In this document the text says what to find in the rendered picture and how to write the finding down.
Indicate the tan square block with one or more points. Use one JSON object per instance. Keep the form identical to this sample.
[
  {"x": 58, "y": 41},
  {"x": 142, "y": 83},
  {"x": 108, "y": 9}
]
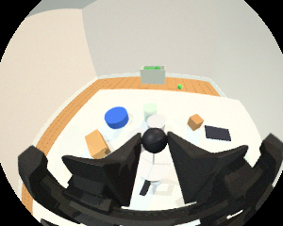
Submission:
[{"x": 195, "y": 122}]

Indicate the grey cylinder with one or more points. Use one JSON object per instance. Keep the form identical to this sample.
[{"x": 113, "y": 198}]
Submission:
[
  {"x": 132, "y": 133},
  {"x": 156, "y": 121}
]

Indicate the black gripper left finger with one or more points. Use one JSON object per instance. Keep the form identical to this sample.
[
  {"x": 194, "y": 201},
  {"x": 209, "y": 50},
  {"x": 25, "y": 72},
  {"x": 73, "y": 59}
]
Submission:
[{"x": 117, "y": 170}]

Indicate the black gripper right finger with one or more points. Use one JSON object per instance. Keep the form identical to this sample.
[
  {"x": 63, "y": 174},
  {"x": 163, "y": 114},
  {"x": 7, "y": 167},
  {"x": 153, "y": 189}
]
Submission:
[{"x": 194, "y": 166}]

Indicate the tan rectangular block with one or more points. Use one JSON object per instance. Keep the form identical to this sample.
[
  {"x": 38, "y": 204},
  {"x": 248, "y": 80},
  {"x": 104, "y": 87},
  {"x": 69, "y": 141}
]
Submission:
[{"x": 98, "y": 148}]

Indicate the blue cylinder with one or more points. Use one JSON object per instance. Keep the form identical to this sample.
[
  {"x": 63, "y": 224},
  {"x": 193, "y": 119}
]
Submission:
[{"x": 116, "y": 117}]

